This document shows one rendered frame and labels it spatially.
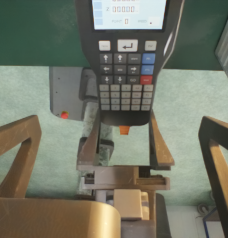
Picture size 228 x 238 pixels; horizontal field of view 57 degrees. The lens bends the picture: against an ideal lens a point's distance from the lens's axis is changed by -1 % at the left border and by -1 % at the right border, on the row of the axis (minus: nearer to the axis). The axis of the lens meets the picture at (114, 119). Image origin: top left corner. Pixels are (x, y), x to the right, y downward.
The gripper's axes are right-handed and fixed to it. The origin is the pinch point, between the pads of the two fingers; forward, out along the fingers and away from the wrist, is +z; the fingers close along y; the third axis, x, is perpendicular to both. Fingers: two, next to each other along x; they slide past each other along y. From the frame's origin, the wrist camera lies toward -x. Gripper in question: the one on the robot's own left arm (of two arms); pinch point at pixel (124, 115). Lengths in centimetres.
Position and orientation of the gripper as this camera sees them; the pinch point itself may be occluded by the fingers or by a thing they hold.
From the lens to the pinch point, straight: 28.4
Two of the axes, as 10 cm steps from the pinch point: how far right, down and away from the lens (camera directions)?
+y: -10.0, -0.1, 0.3
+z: 0.1, -9.8, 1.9
